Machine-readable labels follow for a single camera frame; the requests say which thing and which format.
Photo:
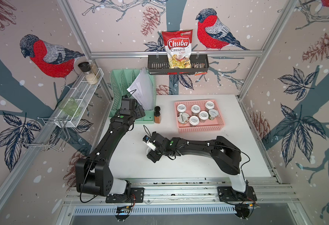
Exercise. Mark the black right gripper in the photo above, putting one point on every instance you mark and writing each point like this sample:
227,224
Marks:
151,155

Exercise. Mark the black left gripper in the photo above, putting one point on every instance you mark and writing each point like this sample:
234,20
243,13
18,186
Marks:
139,110

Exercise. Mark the brown foil-lid yogurt cup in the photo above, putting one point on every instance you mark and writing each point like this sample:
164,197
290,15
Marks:
183,118

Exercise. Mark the green white-lid yogurt cup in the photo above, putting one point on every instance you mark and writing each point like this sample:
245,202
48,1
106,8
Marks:
213,114

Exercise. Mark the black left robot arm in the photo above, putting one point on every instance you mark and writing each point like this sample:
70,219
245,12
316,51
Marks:
93,175

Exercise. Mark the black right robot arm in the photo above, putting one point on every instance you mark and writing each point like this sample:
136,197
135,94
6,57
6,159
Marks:
226,155

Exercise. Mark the pink plastic basket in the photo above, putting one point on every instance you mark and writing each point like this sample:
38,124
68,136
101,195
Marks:
214,125

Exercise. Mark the white paper stack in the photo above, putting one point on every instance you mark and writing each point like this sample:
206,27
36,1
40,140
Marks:
142,89

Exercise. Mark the orange spice jar black lid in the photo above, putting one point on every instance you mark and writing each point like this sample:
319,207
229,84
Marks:
157,117

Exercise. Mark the green plastic file organizer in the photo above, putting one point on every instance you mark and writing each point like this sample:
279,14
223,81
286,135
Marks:
121,79

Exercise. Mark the black-lid spice jar on shelf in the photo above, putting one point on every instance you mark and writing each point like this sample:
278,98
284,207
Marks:
89,75

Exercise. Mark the green glass cup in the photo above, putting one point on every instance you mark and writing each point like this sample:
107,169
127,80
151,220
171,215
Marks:
70,107

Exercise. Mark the red Chuba cassava chips bag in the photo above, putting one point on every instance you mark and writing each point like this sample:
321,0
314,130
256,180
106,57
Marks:
178,46

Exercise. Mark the white wire wall shelf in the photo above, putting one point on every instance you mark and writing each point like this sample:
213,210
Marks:
82,92

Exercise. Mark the black wall-mounted basket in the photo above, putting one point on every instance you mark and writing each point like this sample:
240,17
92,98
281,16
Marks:
159,65

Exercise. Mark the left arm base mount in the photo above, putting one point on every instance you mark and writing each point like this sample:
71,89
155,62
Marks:
128,199

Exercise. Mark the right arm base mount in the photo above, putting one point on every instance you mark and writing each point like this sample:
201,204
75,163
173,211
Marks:
244,203

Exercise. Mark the chrome wire rack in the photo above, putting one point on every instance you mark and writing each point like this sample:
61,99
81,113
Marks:
46,134

